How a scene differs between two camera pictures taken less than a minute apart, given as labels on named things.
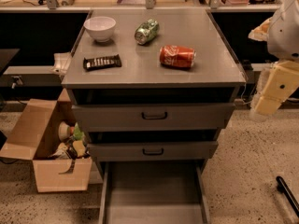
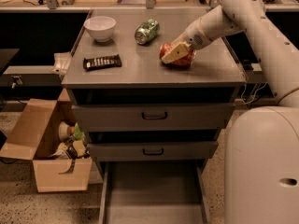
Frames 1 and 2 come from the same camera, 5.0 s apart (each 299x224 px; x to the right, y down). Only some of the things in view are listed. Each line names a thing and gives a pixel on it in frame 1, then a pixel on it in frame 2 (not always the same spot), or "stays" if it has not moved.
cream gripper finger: x=261 y=32 → x=177 y=41
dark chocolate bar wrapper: x=102 y=63 stays
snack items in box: x=73 y=144 stays
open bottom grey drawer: x=153 y=192 stays
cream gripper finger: x=276 y=84 → x=176 y=50
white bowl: x=101 y=28 stays
